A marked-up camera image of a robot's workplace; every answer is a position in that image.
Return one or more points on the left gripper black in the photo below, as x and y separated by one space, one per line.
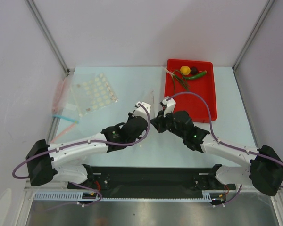
130 115

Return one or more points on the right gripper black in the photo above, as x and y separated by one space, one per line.
161 120

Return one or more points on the clear dotted zip bag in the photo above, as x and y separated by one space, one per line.
148 97

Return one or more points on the green scallion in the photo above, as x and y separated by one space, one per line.
177 77

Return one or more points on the yellow lemon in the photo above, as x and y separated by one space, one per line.
185 70

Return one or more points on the green chili pepper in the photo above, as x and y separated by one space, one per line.
195 77

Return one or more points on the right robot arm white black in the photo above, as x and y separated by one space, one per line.
258 167

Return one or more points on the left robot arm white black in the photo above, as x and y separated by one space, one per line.
52 162

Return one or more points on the blue zipper clear bag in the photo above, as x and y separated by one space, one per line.
68 112

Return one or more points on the pink zip bag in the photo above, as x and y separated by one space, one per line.
60 95

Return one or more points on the dark brown round fruit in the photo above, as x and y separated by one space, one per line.
194 70

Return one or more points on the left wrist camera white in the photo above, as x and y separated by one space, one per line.
143 109

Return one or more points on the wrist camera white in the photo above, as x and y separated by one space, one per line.
168 105
143 109

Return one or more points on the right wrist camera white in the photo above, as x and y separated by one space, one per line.
168 105

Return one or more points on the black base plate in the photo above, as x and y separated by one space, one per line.
154 183

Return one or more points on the grey slotted cable duct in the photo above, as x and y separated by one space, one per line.
85 197

